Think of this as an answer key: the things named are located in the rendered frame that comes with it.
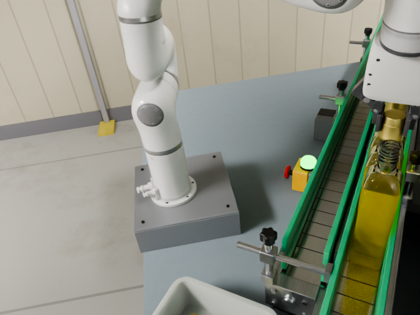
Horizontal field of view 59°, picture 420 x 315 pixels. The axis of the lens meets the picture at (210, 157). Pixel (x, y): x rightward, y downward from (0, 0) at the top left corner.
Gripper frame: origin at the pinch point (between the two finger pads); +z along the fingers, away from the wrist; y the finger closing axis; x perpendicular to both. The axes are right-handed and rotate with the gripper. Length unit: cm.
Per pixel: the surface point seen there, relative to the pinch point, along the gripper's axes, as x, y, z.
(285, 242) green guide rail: 19.7, 12.5, 14.5
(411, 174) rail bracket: -6.5, -5.2, 21.3
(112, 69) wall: -115, 199, 105
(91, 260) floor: 16, 124, 115
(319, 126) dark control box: -38, 23, 46
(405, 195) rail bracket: -5.4, -5.3, 27.3
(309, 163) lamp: -14.3, 18.5, 35.2
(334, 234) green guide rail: 14.9, 5.3, 15.3
